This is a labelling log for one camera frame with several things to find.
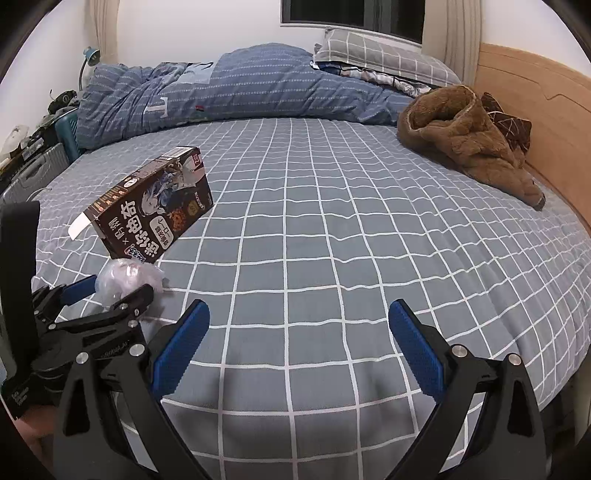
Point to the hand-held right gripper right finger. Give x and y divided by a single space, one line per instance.
415 350

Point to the bed with grey checked sheet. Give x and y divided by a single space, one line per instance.
346 277

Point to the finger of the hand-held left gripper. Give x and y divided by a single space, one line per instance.
129 304
78 290

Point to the dark diamond pattern cloth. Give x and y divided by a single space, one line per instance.
512 124

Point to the brown printed carton box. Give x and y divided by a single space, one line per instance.
152 207

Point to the dark window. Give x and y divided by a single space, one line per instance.
351 16

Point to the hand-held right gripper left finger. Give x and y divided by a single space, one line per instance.
180 350

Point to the wooden headboard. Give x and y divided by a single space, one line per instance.
563 115

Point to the small clear wrapper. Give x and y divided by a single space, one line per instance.
127 277

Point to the teal suitcase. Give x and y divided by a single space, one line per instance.
69 136

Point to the person's left forearm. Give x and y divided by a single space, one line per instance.
39 429

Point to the printed pillow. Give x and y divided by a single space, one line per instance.
388 78

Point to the cream curtain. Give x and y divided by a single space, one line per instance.
105 27
450 41

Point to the blue desk lamp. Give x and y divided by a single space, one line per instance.
91 56

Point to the brown fleece garment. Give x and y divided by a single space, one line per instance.
461 134

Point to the grey checked pillow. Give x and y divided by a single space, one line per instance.
383 53

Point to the blue striped duvet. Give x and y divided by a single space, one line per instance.
277 87

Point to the grey ribbed suitcase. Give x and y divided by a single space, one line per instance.
32 173

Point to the white round object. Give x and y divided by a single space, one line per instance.
13 137

